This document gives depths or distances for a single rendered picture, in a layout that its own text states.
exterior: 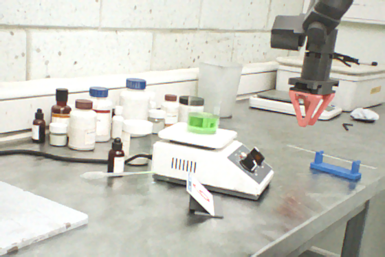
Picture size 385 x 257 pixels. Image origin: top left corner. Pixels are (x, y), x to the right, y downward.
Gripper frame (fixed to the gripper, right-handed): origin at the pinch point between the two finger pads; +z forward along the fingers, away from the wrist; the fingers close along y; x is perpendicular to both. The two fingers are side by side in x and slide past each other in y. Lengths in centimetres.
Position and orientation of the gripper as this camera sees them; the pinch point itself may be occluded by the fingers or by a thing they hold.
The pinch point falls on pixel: (306, 121)
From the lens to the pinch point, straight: 127.7
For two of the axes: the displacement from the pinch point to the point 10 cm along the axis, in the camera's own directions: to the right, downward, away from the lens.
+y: -6.8, 1.4, -7.2
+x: 7.3, 2.5, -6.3
